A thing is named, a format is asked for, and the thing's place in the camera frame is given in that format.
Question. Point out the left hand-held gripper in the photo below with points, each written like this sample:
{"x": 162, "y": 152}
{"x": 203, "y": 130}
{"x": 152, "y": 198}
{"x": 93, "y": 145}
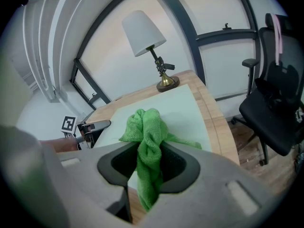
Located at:
{"x": 69, "y": 123}

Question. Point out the black office chair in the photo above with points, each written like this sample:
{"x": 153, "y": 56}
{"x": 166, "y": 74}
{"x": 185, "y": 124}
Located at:
{"x": 270, "y": 113}

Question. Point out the green cloth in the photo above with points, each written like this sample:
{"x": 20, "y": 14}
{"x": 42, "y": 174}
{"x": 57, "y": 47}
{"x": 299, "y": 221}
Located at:
{"x": 149, "y": 132}

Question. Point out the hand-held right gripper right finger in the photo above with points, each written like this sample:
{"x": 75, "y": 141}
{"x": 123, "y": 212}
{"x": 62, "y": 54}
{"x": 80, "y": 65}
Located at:
{"x": 213, "y": 179}

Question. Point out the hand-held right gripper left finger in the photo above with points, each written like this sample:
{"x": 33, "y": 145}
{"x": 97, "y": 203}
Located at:
{"x": 90, "y": 179}

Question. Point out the black bag with white print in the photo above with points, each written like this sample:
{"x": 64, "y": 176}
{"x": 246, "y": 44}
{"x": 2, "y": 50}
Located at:
{"x": 299, "y": 115}

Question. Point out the white shade brass table lamp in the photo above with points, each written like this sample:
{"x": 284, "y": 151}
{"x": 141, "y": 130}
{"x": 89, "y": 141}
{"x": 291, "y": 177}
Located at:
{"x": 142, "y": 32}

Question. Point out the person's left forearm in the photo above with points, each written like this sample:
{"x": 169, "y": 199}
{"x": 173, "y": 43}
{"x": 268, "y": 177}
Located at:
{"x": 61, "y": 145}

